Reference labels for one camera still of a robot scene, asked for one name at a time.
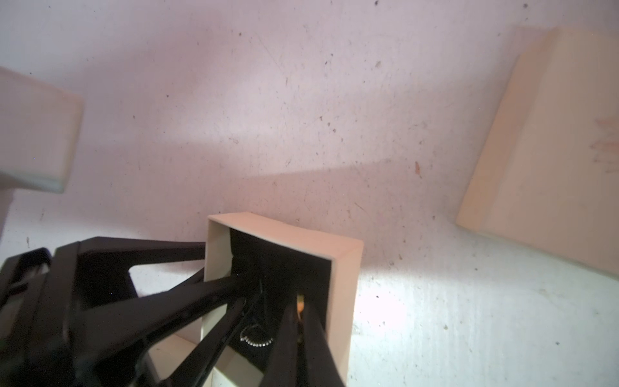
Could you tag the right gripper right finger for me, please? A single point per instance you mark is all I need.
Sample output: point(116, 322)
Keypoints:
point(301, 356)

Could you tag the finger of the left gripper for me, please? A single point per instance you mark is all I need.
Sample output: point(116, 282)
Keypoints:
point(135, 251)
point(106, 330)

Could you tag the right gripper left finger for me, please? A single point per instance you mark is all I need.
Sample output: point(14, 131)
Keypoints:
point(197, 366)

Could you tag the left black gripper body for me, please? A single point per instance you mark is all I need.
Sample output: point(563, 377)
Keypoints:
point(41, 295)

